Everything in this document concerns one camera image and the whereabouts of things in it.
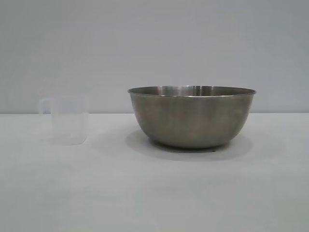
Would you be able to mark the translucent plastic measuring cup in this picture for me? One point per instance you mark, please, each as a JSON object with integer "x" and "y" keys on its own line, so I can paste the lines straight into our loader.
{"x": 68, "y": 120}

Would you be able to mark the stainless steel bowl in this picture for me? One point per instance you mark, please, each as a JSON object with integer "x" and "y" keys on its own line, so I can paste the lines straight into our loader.
{"x": 193, "y": 116}

